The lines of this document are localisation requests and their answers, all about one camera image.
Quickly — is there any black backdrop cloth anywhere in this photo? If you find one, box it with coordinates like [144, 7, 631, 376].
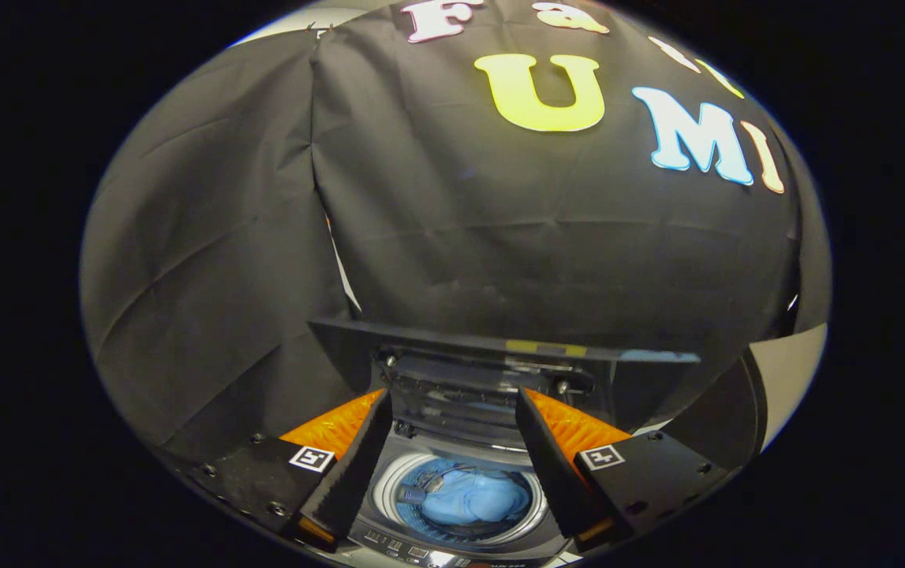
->
[80, 0, 828, 466]

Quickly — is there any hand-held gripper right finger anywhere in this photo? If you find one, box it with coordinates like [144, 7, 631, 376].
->
[515, 387, 731, 553]

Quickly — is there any light blue polo shirt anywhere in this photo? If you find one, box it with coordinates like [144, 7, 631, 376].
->
[419, 467, 532, 528]

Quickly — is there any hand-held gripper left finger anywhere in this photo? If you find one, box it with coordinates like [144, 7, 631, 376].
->
[192, 388, 394, 553]

